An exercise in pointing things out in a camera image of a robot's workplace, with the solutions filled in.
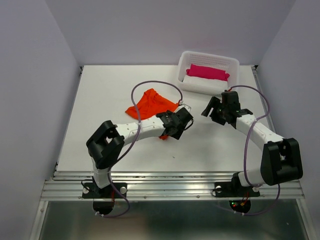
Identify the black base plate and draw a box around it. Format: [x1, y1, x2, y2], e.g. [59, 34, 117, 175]
[211, 181, 260, 198]
[81, 182, 128, 199]

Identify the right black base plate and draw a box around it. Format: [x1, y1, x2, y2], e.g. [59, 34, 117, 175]
[211, 181, 260, 198]

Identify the pink rolled t shirt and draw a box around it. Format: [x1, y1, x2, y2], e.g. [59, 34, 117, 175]
[186, 64, 230, 81]

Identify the white rolled t shirt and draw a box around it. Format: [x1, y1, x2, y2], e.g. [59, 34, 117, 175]
[183, 75, 228, 91]

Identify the white plastic basket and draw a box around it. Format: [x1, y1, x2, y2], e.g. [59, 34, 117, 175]
[176, 51, 240, 96]

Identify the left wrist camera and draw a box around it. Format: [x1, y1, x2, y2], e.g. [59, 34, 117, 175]
[174, 104, 194, 131]

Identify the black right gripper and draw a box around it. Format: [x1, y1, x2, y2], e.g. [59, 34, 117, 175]
[200, 96, 228, 125]

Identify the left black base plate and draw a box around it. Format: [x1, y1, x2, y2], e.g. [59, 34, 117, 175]
[81, 182, 128, 199]

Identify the orange t shirt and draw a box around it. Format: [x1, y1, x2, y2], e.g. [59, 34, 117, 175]
[124, 88, 180, 141]

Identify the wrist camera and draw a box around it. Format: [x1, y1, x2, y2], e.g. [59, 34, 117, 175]
[221, 91, 241, 111]
[174, 104, 194, 131]

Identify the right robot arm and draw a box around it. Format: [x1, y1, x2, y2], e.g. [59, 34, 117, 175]
[202, 92, 303, 196]

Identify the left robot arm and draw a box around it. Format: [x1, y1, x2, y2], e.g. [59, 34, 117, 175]
[86, 107, 194, 198]

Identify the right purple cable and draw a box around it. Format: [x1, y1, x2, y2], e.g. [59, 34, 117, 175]
[216, 85, 281, 216]

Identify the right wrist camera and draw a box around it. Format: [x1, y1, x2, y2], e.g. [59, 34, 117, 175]
[221, 91, 241, 111]

